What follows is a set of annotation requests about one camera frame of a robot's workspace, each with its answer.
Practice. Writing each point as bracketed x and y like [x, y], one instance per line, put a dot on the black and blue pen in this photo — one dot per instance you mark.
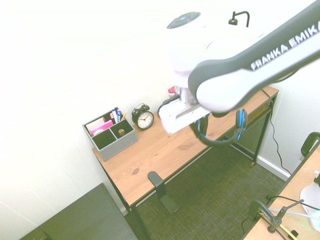
[116, 113]

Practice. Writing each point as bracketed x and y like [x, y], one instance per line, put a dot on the wooden desk black metal frame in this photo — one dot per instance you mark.
[155, 150]

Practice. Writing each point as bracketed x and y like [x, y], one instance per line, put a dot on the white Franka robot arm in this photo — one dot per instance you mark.
[225, 87]

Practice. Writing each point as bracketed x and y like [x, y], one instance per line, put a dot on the black and blue headphones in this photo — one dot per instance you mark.
[241, 120]

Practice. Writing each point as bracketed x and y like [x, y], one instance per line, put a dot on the light wooden table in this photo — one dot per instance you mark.
[300, 175]

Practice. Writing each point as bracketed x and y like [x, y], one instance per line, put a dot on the black twin-bell alarm clock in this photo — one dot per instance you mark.
[145, 120]

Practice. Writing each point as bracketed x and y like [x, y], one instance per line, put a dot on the small wooden stopper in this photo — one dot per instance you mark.
[121, 132]

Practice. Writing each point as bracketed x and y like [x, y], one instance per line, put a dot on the orange pencil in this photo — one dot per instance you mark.
[124, 116]

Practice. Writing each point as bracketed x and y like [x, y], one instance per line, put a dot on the black clamp headphone hanger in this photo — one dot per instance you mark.
[161, 192]

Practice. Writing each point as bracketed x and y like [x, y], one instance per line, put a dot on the white round base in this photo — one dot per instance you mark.
[311, 197]

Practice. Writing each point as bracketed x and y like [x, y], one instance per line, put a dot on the white blue marker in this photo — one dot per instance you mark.
[119, 115]

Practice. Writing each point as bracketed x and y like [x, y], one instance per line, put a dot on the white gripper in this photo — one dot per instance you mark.
[180, 117]

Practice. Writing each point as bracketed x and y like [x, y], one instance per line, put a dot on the black clamp mount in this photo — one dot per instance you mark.
[273, 220]

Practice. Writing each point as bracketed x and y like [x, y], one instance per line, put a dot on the black desk lamp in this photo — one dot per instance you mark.
[233, 21]

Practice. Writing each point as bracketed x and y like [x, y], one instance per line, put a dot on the beige notepad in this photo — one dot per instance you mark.
[96, 123]

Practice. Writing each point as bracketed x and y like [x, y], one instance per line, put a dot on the grey fabric desk organizer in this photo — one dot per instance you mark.
[117, 147]

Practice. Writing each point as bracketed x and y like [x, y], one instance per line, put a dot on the pink sticky notes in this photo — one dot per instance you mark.
[105, 125]

